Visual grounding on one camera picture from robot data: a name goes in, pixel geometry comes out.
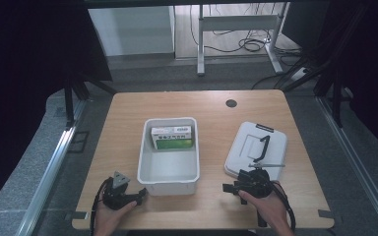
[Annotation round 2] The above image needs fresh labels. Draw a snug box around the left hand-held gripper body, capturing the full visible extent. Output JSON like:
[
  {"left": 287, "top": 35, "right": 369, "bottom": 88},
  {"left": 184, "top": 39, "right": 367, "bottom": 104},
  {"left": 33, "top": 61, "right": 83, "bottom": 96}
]
[{"left": 101, "top": 170, "right": 136, "bottom": 211}]

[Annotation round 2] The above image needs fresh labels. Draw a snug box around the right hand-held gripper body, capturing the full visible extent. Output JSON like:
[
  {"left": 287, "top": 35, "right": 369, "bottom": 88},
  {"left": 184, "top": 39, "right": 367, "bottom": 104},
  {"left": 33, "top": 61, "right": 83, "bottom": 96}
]
[{"left": 237, "top": 162, "right": 286, "bottom": 228}]

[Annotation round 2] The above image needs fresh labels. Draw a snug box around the white plastic storage box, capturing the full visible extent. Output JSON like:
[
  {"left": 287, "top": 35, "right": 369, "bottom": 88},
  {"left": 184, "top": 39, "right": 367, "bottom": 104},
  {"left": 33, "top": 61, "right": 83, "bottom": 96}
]
[{"left": 136, "top": 116, "right": 201, "bottom": 197}]

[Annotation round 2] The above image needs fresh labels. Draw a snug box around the white lid with black handle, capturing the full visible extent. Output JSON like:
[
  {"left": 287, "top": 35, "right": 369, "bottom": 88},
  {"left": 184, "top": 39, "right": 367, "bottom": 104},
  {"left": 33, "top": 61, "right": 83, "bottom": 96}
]
[{"left": 223, "top": 121, "right": 288, "bottom": 181}]

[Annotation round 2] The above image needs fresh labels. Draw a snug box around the person's left hand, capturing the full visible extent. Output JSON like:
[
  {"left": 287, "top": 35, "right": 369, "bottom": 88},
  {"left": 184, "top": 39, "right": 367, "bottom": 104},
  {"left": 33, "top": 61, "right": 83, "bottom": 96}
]
[{"left": 93, "top": 200, "right": 139, "bottom": 236}]

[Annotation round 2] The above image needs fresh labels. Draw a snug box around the person's right hand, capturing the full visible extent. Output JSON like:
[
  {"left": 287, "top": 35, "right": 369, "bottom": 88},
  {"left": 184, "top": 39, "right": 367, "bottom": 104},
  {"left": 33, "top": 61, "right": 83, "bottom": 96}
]
[{"left": 237, "top": 180, "right": 295, "bottom": 236}]

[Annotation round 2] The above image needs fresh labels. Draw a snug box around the grey tape piece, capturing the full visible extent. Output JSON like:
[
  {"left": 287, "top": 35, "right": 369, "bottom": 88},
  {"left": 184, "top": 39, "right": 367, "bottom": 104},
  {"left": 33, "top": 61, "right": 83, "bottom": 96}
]
[
  {"left": 65, "top": 210, "right": 89, "bottom": 221},
  {"left": 318, "top": 208, "right": 335, "bottom": 219}
]

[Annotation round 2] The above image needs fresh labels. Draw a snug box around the green and white medicine carton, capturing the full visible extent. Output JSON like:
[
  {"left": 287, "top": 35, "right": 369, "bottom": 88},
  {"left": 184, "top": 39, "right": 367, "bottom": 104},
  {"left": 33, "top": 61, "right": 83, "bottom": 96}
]
[{"left": 150, "top": 125, "right": 193, "bottom": 150}]

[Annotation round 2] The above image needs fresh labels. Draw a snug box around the black tripod stand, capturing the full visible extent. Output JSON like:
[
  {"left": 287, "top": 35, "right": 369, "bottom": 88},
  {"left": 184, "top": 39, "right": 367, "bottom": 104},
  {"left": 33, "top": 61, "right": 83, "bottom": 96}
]
[{"left": 63, "top": 72, "right": 118, "bottom": 130}]

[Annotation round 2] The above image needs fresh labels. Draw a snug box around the white power strip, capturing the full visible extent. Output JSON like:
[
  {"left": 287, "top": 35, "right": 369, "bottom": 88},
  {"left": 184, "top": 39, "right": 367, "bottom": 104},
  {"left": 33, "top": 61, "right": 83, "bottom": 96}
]
[{"left": 288, "top": 66, "right": 311, "bottom": 83}]

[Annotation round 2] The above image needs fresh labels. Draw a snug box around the black metal stand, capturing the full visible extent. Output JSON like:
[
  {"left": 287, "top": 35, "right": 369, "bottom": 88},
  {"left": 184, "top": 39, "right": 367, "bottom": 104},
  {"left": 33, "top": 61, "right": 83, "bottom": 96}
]
[{"left": 281, "top": 2, "right": 369, "bottom": 130}]

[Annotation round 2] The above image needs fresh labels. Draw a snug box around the dark curtain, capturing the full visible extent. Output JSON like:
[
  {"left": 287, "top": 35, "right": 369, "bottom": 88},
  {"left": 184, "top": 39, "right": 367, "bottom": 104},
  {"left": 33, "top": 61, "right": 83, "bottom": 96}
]
[
  {"left": 0, "top": 0, "right": 113, "bottom": 218},
  {"left": 321, "top": 0, "right": 378, "bottom": 162}
]

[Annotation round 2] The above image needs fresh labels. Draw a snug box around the white cabinet panel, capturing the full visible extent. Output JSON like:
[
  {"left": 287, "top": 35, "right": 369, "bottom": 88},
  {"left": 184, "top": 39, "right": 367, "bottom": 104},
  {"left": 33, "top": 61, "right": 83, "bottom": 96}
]
[{"left": 88, "top": 5, "right": 176, "bottom": 57}]

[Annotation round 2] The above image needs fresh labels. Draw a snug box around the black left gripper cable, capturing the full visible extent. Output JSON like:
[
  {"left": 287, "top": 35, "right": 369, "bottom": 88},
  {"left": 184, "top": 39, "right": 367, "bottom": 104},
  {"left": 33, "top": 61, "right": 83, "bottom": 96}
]
[{"left": 90, "top": 178, "right": 111, "bottom": 236}]

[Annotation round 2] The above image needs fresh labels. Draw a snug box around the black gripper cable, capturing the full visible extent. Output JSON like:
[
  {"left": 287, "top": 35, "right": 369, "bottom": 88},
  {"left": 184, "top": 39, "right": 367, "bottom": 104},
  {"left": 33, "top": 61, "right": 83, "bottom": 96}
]
[
  {"left": 90, "top": 178, "right": 111, "bottom": 236},
  {"left": 269, "top": 181, "right": 297, "bottom": 232}
]

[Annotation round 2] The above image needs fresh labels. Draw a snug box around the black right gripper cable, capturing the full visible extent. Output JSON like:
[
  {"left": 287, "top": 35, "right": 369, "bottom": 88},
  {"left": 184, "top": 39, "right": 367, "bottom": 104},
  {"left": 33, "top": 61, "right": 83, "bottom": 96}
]
[{"left": 269, "top": 181, "right": 297, "bottom": 232}]

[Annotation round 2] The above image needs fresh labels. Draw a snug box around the aluminium floor rail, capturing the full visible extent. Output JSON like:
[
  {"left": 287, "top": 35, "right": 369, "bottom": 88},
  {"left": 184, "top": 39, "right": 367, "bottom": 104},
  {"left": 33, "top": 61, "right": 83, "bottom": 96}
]
[
  {"left": 14, "top": 98, "right": 89, "bottom": 236},
  {"left": 316, "top": 95, "right": 378, "bottom": 236}
]

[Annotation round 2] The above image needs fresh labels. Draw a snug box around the black square floor frame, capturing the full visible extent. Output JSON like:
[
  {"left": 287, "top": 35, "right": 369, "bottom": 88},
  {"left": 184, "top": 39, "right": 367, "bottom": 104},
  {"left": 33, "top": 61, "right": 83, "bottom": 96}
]
[{"left": 66, "top": 130, "right": 91, "bottom": 154}]

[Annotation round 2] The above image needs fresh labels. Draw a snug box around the black floor cable bundle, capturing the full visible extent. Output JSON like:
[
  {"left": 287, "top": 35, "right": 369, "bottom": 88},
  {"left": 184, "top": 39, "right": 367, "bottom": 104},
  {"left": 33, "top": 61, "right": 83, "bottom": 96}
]
[{"left": 189, "top": 2, "right": 305, "bottom": 67}]

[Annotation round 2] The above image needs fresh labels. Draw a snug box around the white metal desk frame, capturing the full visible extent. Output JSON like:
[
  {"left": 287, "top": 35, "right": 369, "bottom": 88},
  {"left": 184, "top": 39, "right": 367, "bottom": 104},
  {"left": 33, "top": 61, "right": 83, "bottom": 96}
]
[{"left": 196, "top": 2, "right": 285, "bottom": 78}]

